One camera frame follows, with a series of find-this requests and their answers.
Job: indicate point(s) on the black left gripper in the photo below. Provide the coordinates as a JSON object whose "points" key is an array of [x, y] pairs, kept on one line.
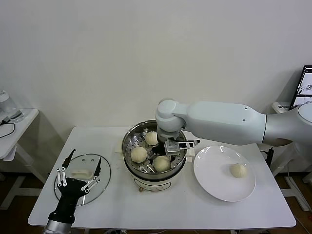
{"points": [[69, 195]]}

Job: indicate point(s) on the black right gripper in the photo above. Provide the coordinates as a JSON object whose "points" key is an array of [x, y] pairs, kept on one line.
{"points": [[161, 151]]}

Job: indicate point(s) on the white steamed baozi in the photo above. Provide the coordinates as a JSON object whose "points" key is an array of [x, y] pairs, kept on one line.
{"points": [[162, 164], [238, 170], [151, 138], [139, 154]]}

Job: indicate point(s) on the round glass pot lid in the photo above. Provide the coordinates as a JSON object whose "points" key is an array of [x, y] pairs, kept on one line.
{"points": [[102, 165]]}

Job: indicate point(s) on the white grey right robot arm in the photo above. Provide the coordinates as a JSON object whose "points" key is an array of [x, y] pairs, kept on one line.
{"points": [[219, 122]]}

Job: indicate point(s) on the stainless steel steamer basket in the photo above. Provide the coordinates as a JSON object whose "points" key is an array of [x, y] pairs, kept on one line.
{"points": [[129, 141]]}

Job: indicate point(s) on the round white plate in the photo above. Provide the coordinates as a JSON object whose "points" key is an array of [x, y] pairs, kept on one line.
{"points": [[214, 170]]}

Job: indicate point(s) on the white side table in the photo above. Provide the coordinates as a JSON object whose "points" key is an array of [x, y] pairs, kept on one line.
{"points": [[275, 107], [24, 117]]}

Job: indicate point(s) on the small clear glass dish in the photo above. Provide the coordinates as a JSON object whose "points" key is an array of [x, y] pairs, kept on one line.
{"points": [[17, 116]]}

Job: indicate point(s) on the small black white adapter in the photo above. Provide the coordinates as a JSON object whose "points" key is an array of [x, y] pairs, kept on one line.
{"points": [[5, 120]]}

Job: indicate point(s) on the clear water jug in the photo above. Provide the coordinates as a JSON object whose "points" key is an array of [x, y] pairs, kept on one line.
{"points": [[6, 103]]}

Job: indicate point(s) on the white printed box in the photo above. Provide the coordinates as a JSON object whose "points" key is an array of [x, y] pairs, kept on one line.
{"points": [[282, 107]]}

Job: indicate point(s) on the dark grey open laptop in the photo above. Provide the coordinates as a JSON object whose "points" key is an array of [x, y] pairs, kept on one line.
{"points": [[304, 87]]}

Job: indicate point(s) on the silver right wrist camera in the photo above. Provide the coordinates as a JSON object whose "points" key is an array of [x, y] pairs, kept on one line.
{"points": [[171, 147]]}

